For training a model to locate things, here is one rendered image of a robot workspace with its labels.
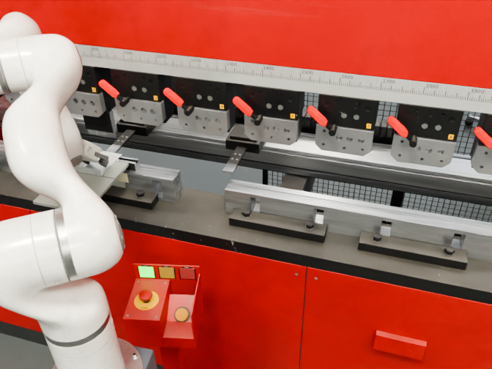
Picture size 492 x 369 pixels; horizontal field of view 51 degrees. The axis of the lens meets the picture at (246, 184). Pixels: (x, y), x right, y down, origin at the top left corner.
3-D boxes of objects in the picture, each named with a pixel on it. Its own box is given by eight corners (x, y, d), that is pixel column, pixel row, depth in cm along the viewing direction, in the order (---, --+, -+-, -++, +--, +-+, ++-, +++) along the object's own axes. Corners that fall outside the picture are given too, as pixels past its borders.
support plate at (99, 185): (33, 203, 152) (32, 201, 152) (80, 157, 172) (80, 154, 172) (86, 214, 148) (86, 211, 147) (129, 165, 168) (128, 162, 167)
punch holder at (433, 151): (389, 160, 135) (399, 104, 125) (392, 143, 141) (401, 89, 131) (449, 169, 131) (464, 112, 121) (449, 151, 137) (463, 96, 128)
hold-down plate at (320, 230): (228, 225, 160) (228, 217, 159) (234, 214, 165) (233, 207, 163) (323, 243, 153) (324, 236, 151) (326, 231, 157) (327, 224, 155)
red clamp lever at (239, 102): (233, 98, 133) (261, 123, 135) (239, 91, 136) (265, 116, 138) (230, 102, 134) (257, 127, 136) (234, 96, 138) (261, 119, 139)
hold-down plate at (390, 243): (357, 250, 151) (358, 242, 149) (359, 238, 155) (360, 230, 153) (465, 270, 143) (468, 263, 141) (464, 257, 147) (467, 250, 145)
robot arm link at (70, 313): (114, 334, 90) (87, 233, 76) (3, 367, 85) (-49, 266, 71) (105, 286, 99) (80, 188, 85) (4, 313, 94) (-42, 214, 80)
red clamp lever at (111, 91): (98, 81, 143) (125, 104, 145) (105, 75, 146) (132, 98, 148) (95, 85, 144) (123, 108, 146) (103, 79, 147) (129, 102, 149)
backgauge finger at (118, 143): (96, 154, 175) (93, 141, 172) (131, 118, 195) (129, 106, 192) (127, 159, 172) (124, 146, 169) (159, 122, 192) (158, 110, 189)
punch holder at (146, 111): (118, 120, 154) (108, 69, 145) (131, 107, 161) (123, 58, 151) (163, 127, 151) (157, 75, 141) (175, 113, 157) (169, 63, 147)
